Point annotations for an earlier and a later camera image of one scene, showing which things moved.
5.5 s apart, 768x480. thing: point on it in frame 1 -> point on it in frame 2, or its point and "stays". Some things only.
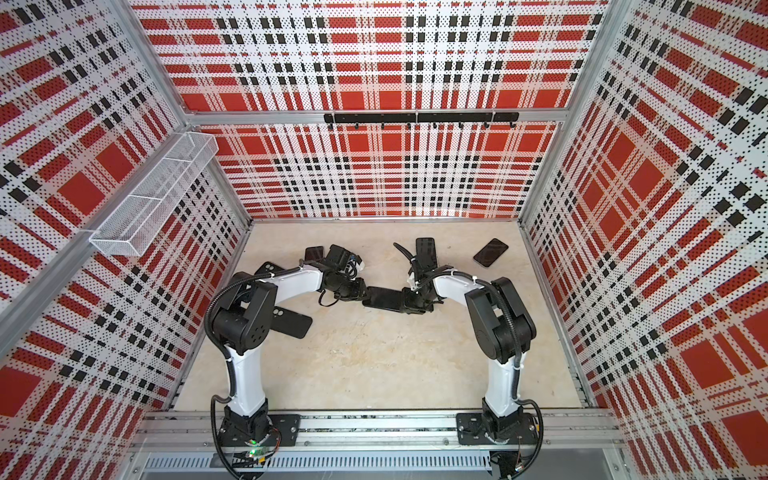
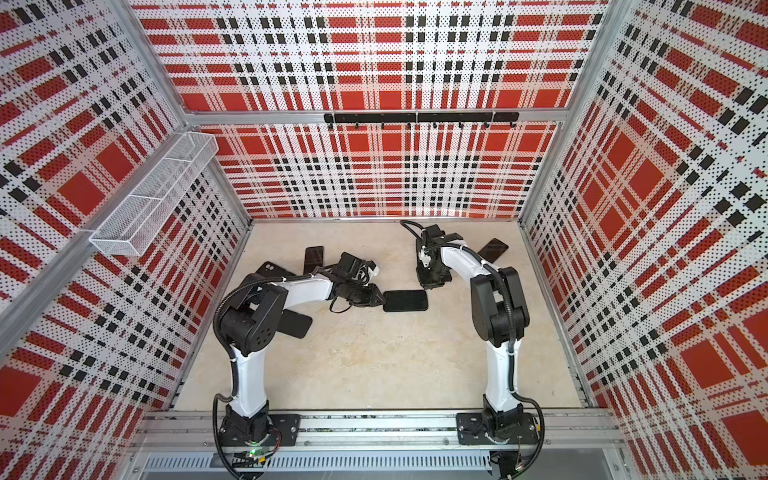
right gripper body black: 417,303 -> 434,275
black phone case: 268,267 stays
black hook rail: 423,117 stays
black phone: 490,252 stays
